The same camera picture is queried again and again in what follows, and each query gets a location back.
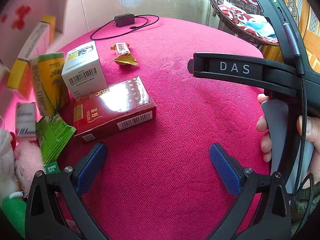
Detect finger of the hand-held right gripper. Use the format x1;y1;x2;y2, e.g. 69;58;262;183
188;52;210;78

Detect golden snack wrapper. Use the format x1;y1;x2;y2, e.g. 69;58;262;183
111;42;139;67

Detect red cigarette box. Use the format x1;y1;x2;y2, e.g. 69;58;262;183
73;76;157;143

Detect light blue cloth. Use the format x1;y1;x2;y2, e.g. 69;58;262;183
244;21;275;39

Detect person's right forearm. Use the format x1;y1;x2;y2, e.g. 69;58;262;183
291;186;320;230

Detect yellow and white box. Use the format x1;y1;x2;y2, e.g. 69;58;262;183
7;15;57;98

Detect white and blue box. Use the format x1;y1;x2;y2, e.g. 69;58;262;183
61;41;107;99

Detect hanging wicker chair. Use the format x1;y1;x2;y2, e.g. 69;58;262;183
205;0;300;47

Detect green and yellow box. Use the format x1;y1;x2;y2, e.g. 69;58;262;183
28;52;71;117

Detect wooden door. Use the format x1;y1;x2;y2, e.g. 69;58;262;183
291;0;320;73

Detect red and white box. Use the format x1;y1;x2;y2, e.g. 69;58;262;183
15;102;38;142

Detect magenta tablecloth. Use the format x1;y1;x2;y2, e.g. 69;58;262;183
5;17;272;240

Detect green paper tag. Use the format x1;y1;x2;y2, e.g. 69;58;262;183
44;161;60;175

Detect person's right hand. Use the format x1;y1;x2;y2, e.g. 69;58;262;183
256;94;320;189

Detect black braided cable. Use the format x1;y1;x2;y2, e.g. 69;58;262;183
282;22;316;230

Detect black power adapter with cable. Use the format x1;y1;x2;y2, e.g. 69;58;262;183
94;14;160;41

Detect red patterned seat cushion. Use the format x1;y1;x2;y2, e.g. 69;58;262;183
217;4;278;43

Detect white plush toy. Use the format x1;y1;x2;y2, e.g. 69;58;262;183
0;129;17;205

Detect pink plush toy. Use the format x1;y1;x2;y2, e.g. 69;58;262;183
14;140;47;193

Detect green snack packet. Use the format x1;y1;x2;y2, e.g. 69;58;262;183
36;113;77;165

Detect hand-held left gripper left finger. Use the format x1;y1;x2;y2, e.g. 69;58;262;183
24;142;110;240

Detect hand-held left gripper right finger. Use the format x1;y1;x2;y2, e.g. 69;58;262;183
209;143;292;240

